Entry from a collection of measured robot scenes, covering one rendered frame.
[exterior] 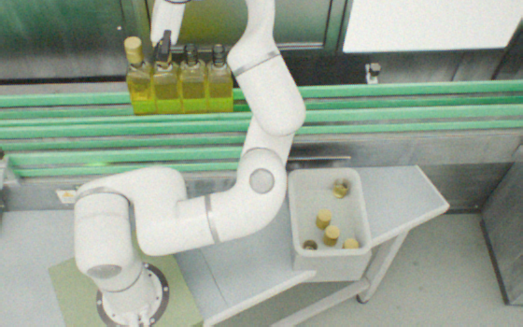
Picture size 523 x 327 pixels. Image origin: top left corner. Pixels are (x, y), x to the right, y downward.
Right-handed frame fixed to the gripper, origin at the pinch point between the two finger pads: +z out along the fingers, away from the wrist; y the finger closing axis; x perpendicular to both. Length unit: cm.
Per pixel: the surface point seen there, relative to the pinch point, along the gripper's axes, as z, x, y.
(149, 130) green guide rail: 20.8, 0.8, 6.2
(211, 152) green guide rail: 16.2, 14.2, 13.4
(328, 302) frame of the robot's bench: 80, 68, 22
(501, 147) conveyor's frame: 10, 87, 5
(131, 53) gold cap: 2.1, -5.8, 1.3
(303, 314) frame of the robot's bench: 82, 60, 26
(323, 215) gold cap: 23, 43, 22
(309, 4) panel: -7.4, 31.0, -13.2
